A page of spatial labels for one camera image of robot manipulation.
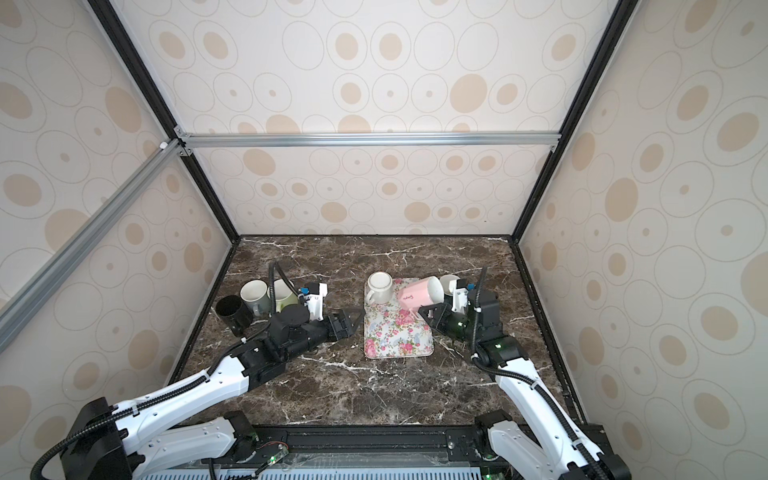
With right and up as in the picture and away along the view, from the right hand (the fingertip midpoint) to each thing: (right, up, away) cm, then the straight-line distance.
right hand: (422, 309), depth 77 cm
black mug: (-58, -4, +18) cm, 60 cm away
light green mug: (-41, +2, +15) cm, 44 cm away
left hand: (-15, -1, -4) cm, 16 cm away
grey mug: (-51, +2, +16) cm, 53 cm away
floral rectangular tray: (-7, -10, +18) cm, 21 cm away
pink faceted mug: (0, +4, 0) cm, 4 cm away
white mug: (-12, +5, +20) cm, 24 cm away
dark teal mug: (+6, +7, -2) cm, 10 cm away
